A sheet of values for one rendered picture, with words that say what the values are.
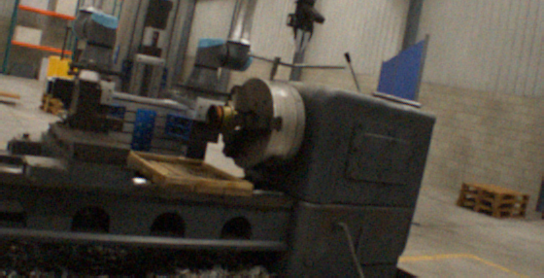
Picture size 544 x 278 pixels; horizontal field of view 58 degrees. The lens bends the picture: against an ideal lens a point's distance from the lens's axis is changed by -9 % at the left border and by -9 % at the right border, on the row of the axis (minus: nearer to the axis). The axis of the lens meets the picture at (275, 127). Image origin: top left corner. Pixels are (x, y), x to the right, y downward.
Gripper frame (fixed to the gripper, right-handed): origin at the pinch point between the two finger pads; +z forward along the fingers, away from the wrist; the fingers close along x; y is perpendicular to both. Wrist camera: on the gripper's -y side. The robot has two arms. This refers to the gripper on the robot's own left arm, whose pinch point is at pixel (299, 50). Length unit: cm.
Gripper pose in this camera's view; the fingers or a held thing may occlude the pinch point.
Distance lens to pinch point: 205.8
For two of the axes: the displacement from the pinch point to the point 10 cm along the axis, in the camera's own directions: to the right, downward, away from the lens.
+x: -8.0, -1.3, -5.9
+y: -5.7, -1.6, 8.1
